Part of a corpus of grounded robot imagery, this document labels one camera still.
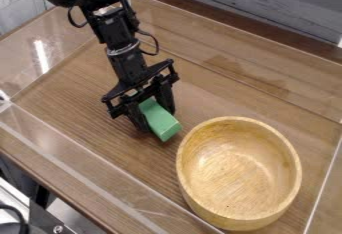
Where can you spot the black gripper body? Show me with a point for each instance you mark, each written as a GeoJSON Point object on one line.
{"type": "Point", "coordinates": [138, 79]}

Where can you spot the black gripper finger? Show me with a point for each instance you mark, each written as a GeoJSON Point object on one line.
{"type": "Point", "coordinates": [165, 97]}
{"type": "Point", "coordinates": [137, 117]}

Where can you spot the brown wooden bowl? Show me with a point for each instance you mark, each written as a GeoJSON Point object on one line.
{"type": "Point", "coordinates": [240, 172]}

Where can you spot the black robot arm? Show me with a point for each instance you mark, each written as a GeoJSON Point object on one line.
{"type": "Point", "coordinates": [113, 20]}

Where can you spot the green rectangular block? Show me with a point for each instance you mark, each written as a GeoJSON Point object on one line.
{"type": "Point", "coordinates": [162, 123]}

